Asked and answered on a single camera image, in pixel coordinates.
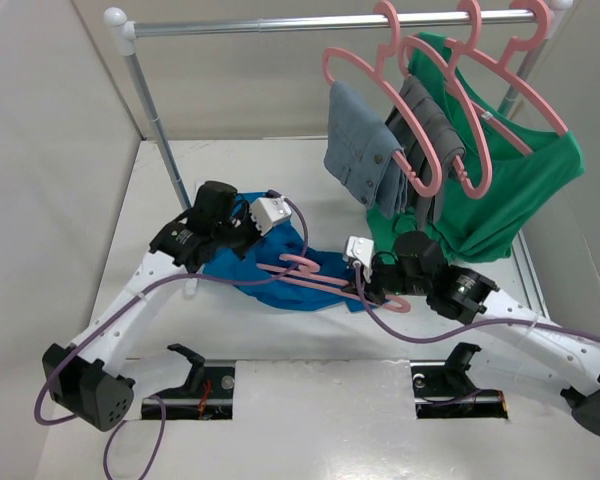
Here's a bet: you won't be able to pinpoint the dark grey trousers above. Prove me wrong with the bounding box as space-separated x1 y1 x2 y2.
383 72 467 227

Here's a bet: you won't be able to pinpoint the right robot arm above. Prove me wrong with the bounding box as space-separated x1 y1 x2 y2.
344 231 600 437

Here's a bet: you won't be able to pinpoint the blue t shirt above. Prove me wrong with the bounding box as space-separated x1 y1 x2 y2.
199 191 369 314

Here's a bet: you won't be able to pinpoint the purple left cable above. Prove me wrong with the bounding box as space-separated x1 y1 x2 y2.
33 189 310 480

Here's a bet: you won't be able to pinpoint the light blue denim jeans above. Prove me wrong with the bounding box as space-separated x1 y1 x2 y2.
323 81 408 218

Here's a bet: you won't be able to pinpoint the green t shirt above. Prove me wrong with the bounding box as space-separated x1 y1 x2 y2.
367 50 584 263

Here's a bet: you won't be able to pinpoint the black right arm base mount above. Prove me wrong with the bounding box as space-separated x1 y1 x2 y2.
411 342 508 420

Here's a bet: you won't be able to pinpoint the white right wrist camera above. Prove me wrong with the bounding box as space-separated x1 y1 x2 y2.
343 236 375 282

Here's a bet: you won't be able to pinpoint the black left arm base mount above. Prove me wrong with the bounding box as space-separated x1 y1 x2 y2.
156 344 236 421

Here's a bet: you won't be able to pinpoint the metal clothes rack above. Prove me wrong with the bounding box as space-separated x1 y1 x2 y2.
104 1 573 208

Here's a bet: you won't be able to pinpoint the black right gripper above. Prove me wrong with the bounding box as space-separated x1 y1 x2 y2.
339 257 430 306

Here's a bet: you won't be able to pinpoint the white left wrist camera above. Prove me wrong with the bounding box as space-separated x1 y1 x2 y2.
250 197 293 236

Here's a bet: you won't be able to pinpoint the pink hanger with grey trousers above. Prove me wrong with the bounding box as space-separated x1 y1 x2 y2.
398 0 492 199

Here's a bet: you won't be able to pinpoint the pink hanger with jeans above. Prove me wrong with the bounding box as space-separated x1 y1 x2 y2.
322 1 443 197

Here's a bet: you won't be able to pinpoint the pink hanger with green shirt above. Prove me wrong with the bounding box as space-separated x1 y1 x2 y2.
445 1 568 155

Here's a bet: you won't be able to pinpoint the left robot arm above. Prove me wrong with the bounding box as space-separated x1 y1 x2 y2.
42 181 272 432

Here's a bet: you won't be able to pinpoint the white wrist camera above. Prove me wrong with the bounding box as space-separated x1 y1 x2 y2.
343 236 375 282
250 197 293 236

